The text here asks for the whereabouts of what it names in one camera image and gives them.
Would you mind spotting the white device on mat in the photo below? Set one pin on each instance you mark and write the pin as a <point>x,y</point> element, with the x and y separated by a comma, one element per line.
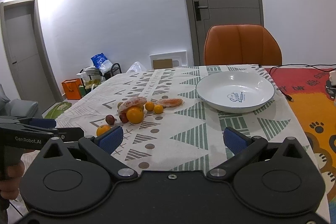
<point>331,85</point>

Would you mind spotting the large orange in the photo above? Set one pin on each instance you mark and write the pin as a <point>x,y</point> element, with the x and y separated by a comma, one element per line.
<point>135,115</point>

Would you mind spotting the person's left hand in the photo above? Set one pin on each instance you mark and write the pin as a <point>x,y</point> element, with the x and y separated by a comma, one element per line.
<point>13,175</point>

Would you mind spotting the patterned white tablecloth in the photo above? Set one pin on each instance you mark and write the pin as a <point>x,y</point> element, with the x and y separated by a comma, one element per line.
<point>187,137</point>

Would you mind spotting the red orange cartoon mat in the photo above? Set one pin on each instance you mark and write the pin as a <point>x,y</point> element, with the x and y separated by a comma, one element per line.
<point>315,112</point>

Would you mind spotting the white foam packaging board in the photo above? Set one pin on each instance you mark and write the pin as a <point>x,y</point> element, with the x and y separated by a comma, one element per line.
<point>169,60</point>

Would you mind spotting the clear plastic bag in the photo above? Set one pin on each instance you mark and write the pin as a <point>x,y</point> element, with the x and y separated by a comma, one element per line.
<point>136,67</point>

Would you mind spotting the white enamel plate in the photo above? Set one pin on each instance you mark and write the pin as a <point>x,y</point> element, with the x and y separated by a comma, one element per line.
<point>235,92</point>

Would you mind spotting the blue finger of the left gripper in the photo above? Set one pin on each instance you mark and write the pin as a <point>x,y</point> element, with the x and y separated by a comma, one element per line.
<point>43,123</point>

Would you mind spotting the orange paper bag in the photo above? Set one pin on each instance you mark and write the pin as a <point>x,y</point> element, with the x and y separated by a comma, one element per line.
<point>71,89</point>

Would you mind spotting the small yellow kumquat left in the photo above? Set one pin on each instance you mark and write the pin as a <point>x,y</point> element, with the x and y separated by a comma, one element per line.
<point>149,106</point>

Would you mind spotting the blue white plastic bag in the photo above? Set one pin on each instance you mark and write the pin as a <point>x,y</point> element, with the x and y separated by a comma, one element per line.
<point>101,62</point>

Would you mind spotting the orange leather chair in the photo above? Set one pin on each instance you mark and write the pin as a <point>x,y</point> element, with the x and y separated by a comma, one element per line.
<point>241,44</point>

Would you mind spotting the small yellow kumquat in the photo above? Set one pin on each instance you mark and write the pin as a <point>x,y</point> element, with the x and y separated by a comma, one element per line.
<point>158,109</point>
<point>149,106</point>

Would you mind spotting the grey left door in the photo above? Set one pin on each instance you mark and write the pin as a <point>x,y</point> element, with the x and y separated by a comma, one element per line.
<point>26,52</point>

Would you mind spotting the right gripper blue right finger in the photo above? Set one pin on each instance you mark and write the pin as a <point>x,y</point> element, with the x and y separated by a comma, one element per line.
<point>235,141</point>

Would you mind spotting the small yellow kumquat right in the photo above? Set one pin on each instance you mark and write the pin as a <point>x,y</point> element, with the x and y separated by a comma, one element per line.
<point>158,109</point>

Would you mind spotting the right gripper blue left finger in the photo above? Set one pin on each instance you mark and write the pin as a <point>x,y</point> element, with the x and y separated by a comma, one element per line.
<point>110,140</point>

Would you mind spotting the black metal rack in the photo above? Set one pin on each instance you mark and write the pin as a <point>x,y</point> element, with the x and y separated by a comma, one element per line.
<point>92,73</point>

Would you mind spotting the peeled pomelo segment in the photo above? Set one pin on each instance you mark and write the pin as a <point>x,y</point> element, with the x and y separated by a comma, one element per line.
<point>170,102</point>
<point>134,101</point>

